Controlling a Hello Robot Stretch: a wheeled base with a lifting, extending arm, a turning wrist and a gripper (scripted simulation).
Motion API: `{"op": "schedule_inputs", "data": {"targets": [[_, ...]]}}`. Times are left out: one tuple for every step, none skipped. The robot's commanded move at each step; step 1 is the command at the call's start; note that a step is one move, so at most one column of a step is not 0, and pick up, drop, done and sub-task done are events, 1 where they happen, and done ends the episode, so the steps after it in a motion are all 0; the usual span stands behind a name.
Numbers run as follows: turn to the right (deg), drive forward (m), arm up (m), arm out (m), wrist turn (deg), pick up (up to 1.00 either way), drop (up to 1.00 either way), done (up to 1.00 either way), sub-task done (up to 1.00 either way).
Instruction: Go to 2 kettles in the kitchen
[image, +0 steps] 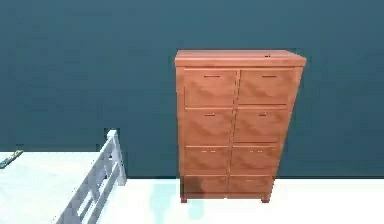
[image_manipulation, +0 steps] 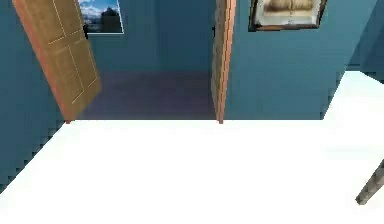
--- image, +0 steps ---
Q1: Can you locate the brown wooden chest of drawers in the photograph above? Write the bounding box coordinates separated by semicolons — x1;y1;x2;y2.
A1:
174;49;308;204

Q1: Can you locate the white bed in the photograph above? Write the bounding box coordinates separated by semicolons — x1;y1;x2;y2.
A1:
0;129;128;224

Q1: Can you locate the dark grey flat remote control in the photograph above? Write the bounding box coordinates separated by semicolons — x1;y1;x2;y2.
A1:
0;149;25;170

